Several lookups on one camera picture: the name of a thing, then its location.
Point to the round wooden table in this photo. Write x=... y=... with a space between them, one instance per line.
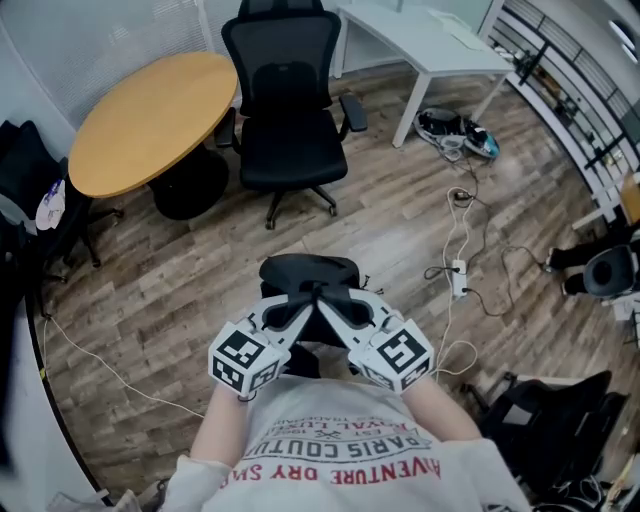
x=150 y=120

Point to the white paper sheets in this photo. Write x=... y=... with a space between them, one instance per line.
x=462 y=30

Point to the black office chair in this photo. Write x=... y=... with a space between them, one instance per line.
x=287 y=135

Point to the person's right forearm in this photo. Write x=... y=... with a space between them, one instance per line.
x=440 y=415

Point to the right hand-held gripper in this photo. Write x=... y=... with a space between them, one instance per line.
x=397 y=355

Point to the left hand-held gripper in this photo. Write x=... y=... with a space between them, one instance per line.
x=240 y=357

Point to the white and black shelf rack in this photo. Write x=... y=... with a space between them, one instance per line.
x=575 y=85

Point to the black chair with clothes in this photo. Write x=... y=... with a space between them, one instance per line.
x=30 y=170

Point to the cardboard box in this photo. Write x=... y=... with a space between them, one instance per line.
x=632 y=200

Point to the white power strip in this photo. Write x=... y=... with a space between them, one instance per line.
x=459 y=277

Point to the white printed pouch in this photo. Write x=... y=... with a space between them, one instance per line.
x=50 y=205

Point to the white desk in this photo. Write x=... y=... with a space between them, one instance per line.
x=440 y=55

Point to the person's left forearm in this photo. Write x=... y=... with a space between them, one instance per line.
x=220 y=430

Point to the person's white printed shirt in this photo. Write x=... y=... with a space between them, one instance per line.
x=350 y=450

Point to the black bag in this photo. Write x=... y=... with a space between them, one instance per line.
x=310 y=272

